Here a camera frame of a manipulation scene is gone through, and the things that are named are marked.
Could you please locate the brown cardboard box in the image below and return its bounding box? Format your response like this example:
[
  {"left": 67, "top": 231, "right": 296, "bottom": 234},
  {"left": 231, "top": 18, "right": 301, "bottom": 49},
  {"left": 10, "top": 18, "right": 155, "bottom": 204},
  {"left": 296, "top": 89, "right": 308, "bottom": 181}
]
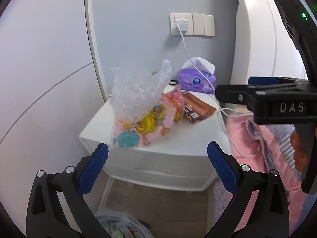
[{"left": 182, "top": 91, "right": 217, "bottom": 124}]

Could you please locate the white corner trim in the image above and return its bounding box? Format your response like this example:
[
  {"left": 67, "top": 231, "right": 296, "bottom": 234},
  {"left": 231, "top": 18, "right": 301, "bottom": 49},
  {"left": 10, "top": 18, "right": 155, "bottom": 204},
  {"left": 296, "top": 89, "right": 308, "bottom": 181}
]
[{"left": 84, "top": 0, "right": 110, "bottom": 102}]

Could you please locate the white nightstand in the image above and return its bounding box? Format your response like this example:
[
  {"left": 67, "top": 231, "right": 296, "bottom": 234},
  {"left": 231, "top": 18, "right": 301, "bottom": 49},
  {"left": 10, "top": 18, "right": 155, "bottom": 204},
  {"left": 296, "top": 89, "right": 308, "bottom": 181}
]
[{"left": 79, "top": 102, "right": 230, "bottom": 192}]

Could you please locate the white wall socket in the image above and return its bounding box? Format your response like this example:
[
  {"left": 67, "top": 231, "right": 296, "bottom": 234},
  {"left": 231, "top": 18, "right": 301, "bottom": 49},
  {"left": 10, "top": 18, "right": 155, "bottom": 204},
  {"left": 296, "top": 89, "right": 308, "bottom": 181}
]
[{"left": 170, "top": 13, "right": 193, "bottom": 36}]

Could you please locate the pink cartoon snack bag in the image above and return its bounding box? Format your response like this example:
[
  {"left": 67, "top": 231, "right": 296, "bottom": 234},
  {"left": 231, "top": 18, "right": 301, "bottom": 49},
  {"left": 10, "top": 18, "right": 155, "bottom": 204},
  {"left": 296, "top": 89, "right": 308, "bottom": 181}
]
[{"left": 111, "top": 85, "right": 184, "bottom": 148}]

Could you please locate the purple tissue pack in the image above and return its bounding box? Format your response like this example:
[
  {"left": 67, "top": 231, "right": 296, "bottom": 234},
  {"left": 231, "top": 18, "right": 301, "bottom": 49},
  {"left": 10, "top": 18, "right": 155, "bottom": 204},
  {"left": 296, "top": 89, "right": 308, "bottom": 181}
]
[{"left": 178, "top": 57, "right": 216, "bottom": 94}]

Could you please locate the clear plastic bag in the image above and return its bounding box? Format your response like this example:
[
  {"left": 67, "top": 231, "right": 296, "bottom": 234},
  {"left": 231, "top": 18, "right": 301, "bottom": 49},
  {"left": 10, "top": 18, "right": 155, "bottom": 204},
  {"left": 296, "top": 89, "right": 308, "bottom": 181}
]
[{"left": 110, "top": 59, "right": 172, "bottom": 123}]

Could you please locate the person's right hand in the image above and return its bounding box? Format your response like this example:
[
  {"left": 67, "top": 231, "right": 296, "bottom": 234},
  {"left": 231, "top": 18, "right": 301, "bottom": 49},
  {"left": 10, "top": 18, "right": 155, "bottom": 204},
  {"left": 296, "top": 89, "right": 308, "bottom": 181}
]
[{"left": 290, "top": 131, "right": 308, "bottom": 172}]

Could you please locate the white charging cable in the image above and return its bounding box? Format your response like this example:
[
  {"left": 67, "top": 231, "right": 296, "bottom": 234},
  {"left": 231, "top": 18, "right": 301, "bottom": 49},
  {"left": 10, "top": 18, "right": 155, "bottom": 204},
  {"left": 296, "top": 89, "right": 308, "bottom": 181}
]
[{"left": 176, "top": 26, "right": 262, "bottom": 158}]

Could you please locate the white wall switch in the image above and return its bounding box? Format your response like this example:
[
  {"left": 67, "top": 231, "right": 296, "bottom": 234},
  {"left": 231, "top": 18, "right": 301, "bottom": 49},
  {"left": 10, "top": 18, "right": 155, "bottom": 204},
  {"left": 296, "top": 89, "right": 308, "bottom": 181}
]
[{"left": 193, "top": 13, "right": 215, "bottom": 36}]

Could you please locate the pink grey blanket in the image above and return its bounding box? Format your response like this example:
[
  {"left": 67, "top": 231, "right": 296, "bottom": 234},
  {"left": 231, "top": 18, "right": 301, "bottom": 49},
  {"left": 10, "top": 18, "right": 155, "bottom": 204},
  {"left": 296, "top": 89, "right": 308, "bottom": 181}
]
[{"left": 214, "top": 114, "right": 316, "bottom": 237}]

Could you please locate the white bed headboard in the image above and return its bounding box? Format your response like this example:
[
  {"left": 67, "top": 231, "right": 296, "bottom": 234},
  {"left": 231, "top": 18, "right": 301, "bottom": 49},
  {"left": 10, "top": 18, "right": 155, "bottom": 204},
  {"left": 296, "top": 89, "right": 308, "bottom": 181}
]
[{"left": 230, "top": 0, "right": 308, "bottom": 84}]

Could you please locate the trash bin with liner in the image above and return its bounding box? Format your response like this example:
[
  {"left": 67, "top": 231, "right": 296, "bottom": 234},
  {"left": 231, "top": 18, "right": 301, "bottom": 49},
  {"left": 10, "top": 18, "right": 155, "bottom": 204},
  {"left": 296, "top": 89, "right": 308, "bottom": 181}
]
[{"left": 95, "top": 208, "right": 153, "bottom": 238}]

